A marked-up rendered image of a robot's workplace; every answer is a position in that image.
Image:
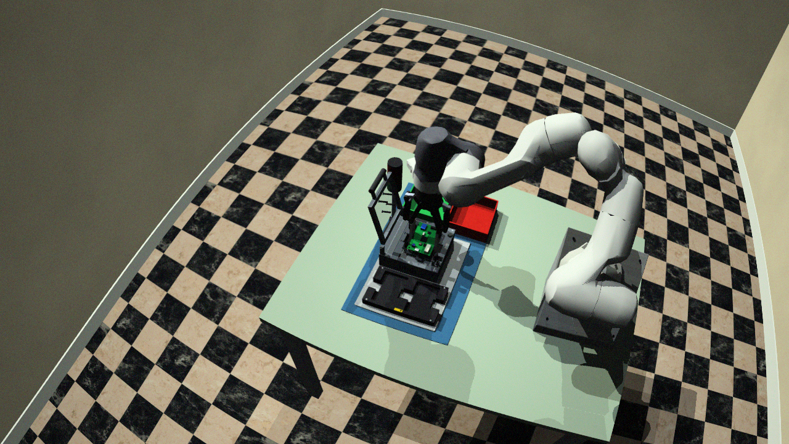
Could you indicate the red open-top bin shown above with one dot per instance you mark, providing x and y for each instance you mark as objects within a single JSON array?
[{"x": 474, "y": 221}]

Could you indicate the green open-top bin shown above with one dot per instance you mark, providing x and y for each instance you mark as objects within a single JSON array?
[{"x": 424, "y": 214}]

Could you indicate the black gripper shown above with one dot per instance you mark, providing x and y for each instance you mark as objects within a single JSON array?
[{"x": 431, "y": 203}]

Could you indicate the green circuit board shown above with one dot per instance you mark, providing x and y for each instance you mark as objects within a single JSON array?
[{"x": 423, "y": 239}]

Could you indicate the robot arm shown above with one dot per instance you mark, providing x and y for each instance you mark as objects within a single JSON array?
[{"x": 587, "y": 285}]

